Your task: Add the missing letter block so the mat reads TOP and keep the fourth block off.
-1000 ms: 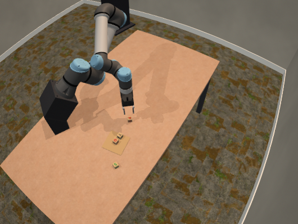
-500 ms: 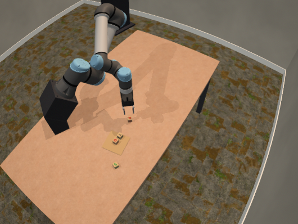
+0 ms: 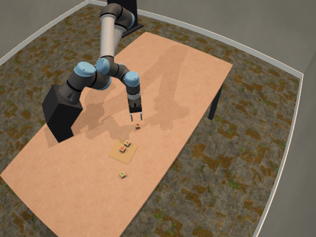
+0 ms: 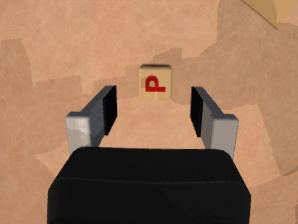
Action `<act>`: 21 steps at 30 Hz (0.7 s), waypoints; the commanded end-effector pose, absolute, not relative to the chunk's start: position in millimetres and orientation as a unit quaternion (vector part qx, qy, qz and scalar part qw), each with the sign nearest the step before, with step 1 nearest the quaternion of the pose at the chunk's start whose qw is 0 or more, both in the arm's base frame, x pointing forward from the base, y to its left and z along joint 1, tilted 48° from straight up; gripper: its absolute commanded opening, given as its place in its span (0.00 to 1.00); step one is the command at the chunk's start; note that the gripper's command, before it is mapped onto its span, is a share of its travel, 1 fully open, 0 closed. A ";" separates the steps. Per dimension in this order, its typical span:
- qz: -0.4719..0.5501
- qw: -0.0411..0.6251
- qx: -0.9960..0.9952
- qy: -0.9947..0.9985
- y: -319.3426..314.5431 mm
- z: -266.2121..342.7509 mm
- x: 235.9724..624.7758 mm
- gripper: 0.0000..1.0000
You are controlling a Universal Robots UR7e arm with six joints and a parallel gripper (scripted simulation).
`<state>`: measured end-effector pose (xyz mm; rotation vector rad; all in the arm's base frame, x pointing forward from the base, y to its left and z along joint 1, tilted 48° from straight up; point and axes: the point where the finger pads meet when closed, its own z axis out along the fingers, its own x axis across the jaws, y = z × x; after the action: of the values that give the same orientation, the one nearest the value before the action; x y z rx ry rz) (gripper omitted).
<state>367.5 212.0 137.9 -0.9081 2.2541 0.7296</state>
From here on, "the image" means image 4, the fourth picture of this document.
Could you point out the tan flat mat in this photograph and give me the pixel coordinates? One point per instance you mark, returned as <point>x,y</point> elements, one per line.
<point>273,11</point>

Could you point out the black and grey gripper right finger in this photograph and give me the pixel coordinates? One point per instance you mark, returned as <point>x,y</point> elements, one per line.
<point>216,129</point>

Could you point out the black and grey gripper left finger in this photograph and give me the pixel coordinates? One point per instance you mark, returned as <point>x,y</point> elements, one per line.
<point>88,126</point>

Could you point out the tan block with red letter p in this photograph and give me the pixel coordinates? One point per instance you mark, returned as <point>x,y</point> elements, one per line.
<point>155,82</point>

